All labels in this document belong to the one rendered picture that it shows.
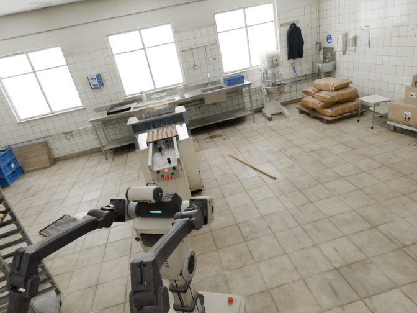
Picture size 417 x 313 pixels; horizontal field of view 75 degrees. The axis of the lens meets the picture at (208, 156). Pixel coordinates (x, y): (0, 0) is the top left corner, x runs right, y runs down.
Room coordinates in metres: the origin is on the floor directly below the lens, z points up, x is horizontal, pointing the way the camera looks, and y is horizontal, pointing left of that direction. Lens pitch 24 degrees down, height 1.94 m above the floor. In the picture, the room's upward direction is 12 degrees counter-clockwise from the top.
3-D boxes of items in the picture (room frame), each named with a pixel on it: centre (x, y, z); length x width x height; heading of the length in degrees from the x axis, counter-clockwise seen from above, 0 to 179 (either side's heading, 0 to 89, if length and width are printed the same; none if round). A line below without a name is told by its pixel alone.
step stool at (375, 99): (4.34, -3.02, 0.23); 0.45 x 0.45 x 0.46; 88
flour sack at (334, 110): (5.02, -2.70, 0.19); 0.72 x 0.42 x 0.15; 100
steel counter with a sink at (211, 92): (5.89, 0.51, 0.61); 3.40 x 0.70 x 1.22; 96
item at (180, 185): (2.84, 0.48, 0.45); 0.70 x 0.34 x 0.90; 5
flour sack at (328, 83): (5.27, -2.67, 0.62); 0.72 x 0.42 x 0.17; 12
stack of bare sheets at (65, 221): (3.07, 2.06, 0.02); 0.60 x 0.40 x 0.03; 52
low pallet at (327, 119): (5.32, -2.64, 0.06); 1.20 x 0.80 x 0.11; 8
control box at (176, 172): (2.48, 0.44, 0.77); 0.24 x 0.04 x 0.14; 95
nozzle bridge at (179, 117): (3.35, 0.52, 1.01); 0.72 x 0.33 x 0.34; 95
